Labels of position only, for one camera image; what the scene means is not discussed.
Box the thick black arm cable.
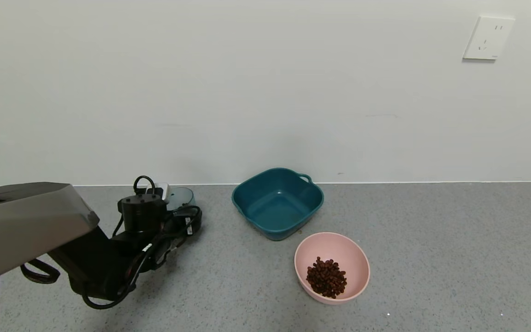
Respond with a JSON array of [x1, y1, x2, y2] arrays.
[[20, 259, 61, 285]]

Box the brown coffee beans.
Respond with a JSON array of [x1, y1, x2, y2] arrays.
[[306, 256, 348, 299]]

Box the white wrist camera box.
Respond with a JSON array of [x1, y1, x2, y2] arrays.
[[145, 183, 171, 204]]

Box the teal square plastic basin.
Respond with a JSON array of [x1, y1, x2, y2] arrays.
[[232, 167, 325, 241]]

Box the thin black camera cable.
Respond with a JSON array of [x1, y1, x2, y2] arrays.
[[81, 175, 203, 310]]

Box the pink plastic bowl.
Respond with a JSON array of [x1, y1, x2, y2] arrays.
[[294, 232, 370, 305]]

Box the white wall socket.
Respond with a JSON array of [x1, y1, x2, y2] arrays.
[[463, 16, 516, 61]]

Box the translucent blue ribbed plastic cup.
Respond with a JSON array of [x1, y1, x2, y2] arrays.
[[168, 186, 196, 211]]

